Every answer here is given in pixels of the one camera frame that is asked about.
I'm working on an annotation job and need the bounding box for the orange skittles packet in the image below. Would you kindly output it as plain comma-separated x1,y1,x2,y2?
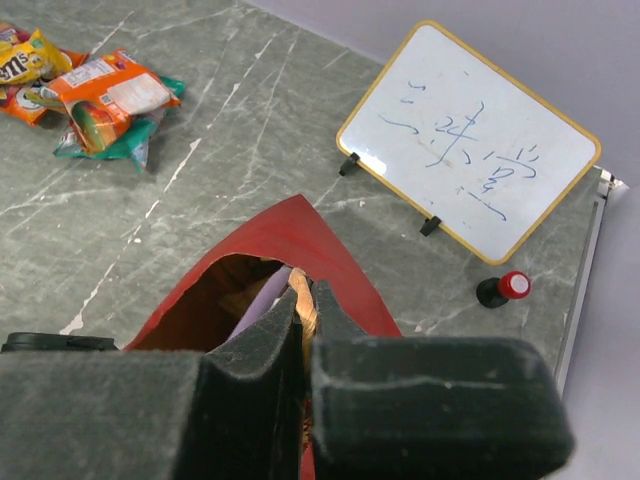
49,48,181,154

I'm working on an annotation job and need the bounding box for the small whiteboard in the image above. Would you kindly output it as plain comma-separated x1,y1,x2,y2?
336,21,601,265

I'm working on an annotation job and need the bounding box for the teal snack packet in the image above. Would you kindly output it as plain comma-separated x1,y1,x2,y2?
48,70,186,171

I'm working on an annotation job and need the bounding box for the red paper bag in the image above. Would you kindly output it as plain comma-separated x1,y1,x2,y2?
129,195,399,479

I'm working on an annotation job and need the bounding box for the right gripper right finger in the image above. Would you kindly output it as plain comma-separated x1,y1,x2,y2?
309,281,574,479

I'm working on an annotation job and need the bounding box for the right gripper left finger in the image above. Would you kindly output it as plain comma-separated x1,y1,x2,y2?
1,292,305,479

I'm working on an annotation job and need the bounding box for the yellow m&m's packet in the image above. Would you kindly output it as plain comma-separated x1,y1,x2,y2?
1,29,73,85

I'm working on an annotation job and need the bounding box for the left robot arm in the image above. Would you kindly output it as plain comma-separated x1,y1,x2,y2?
1,332,118,353

